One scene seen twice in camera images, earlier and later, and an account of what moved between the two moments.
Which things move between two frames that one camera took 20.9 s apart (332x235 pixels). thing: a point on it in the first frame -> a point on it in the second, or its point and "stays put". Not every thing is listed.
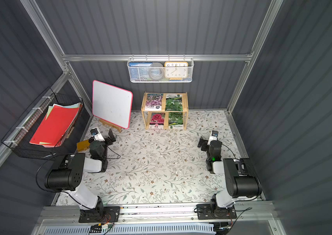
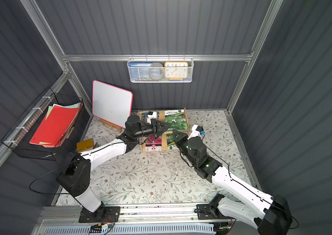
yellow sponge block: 83,145 stays put
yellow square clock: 176,70 stays put
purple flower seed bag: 154,102 -> 144,116
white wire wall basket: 160,70 stays put
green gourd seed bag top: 174,102 -> 177,118
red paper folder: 58,119 stays put
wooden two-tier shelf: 165,102 -> 164,141
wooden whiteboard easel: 109,125 stays put
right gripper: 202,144 -> 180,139
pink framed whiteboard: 111,104 stays put
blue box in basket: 139,71 stays put
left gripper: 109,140 -> 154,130
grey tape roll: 156,71 stays put
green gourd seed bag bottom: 176,120 -> 171,145
